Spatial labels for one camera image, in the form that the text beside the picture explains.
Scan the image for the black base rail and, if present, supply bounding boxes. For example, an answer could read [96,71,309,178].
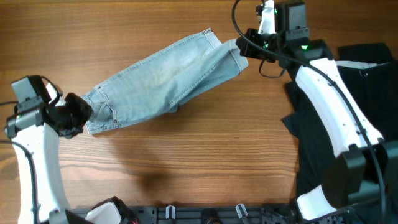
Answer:
[70,203,343,224]

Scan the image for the left white rail clip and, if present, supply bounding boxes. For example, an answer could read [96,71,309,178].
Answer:
[165,205,176,220]

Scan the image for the black clothes pile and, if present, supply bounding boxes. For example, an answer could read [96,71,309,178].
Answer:
[281,42,398,224]

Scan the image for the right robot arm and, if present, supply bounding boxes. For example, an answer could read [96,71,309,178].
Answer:
[236,1,397,223]

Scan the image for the light blue denim shorts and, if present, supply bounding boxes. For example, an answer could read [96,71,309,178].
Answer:
[82,29,249,135]

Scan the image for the right white rail clip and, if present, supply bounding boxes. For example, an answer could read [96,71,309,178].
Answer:
[235,203,248,224]

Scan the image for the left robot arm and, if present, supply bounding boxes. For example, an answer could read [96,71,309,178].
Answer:
[3,75,139,223]

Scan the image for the white rail clip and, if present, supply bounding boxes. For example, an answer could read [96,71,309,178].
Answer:
[235,203,248,224]
[165,205,176,220]

